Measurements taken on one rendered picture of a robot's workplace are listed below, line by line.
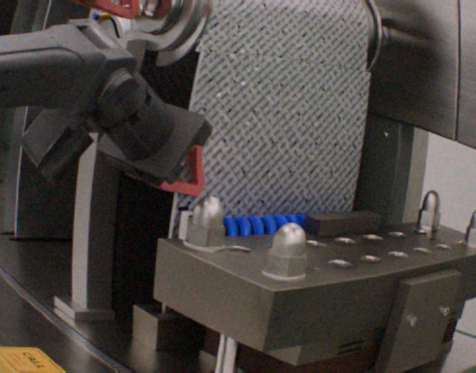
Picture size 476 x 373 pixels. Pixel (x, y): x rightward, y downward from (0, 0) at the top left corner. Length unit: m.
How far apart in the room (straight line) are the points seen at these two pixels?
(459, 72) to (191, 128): 0.38
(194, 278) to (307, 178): 0.23
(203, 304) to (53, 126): 0.21
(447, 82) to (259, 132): 0.26
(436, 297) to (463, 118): 0.25
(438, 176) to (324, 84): 3.10
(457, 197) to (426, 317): 3.11
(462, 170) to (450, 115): 2.91
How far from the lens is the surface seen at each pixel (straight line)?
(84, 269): 1.09
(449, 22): 1.18
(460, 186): 4.10
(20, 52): 0.72
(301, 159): 1.11
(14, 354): 0.87
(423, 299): 1.00
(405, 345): 1.01
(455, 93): 1.18
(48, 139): 0.88
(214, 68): 1.02
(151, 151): 0.95
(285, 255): 0.89
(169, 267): 0.97
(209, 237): 0.96
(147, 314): 1.04
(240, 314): 0.90
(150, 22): 1.04
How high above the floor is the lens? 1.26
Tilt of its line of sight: 10 degrees down
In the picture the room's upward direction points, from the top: 8 degrees clockwise
